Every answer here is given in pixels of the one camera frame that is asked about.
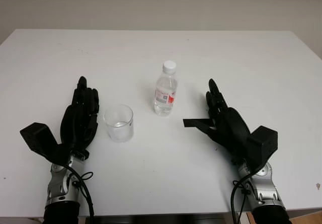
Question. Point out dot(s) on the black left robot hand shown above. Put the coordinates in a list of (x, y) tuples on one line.
[(75, 123)]

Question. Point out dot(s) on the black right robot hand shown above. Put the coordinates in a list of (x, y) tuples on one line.
[(231, 128)]

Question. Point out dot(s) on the clear plastic water bottle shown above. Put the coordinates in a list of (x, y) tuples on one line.
[(164, 93)]

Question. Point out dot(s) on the clear glass cup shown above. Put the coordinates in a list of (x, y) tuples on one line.
[(118, 125)]

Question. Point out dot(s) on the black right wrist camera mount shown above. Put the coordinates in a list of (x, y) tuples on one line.
[(265, 143)]

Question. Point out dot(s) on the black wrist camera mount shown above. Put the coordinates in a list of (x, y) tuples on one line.
[(40, 138), (265, 143)]

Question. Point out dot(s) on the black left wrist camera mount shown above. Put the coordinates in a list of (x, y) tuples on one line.
[(40, 138)]

